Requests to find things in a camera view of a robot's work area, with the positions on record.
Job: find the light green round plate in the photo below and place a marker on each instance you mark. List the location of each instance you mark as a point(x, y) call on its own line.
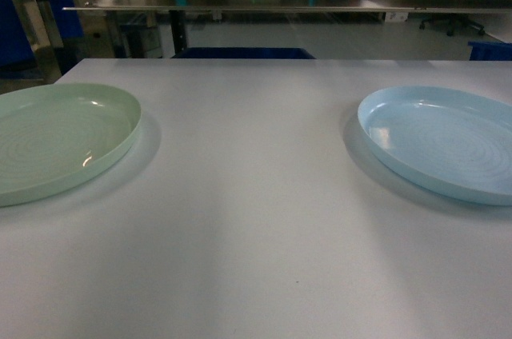
point(56, 137)

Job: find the light blue round plate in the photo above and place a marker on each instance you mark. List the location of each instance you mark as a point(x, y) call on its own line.
point(448, 141)

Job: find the blue bin at right edge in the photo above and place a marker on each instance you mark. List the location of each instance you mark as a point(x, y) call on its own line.
point(490, 51)

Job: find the black office chair base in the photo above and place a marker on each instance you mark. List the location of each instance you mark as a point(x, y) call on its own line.
point(452, 21)

